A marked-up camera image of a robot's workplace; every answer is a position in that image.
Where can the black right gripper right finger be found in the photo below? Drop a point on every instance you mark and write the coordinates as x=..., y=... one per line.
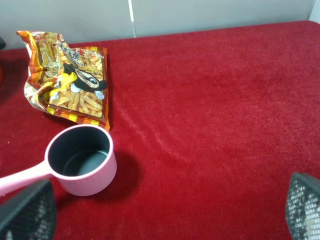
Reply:
x=302, y=209

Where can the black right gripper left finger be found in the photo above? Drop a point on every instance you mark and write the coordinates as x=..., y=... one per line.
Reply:
x=31, y=214

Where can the red tablecloth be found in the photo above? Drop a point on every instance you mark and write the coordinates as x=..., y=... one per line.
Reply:
x=208, y=128

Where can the orange snack bag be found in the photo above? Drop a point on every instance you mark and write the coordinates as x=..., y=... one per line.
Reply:
x=66, y=82

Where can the pink saucepan with handle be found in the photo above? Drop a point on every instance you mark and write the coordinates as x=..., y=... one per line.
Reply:
x=81, y=157

